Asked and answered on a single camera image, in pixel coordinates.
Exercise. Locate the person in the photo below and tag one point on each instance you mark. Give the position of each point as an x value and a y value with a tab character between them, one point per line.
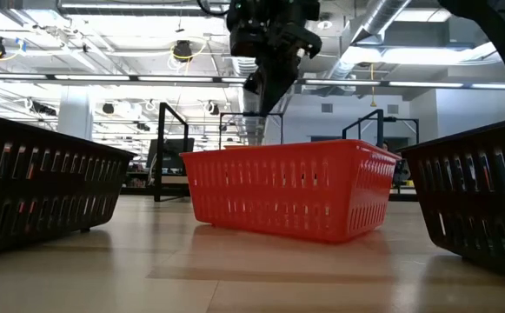
402	171

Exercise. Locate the black aluminium table frame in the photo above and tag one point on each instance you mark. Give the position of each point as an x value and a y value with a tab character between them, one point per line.
139	190

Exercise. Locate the red plastic slotted basket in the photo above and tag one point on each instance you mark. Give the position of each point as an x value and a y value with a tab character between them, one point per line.
278	191

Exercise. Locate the dark computer monitor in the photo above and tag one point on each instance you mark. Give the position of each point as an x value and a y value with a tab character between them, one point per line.
176	152

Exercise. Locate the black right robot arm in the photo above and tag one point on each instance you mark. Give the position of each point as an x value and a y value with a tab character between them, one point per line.
487	26

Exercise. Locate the black plastic slotted basket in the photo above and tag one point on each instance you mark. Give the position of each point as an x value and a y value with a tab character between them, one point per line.
452	201
61	190

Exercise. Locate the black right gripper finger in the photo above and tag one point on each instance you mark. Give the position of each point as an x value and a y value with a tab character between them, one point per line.
254	83
278	87

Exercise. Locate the black overhead LED light bar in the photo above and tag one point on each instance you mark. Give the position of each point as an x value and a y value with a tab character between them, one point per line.
104	77

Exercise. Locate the black frame wooden board shelf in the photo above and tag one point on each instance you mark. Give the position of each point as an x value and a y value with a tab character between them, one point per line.
162	165

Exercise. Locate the round ceiling fixture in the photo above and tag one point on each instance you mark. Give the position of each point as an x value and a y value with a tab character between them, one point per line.
324	24

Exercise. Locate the black background workstation frame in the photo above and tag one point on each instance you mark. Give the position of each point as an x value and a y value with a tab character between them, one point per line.
402	119

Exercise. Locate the white building pillar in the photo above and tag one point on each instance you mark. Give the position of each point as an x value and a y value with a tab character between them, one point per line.
75	113

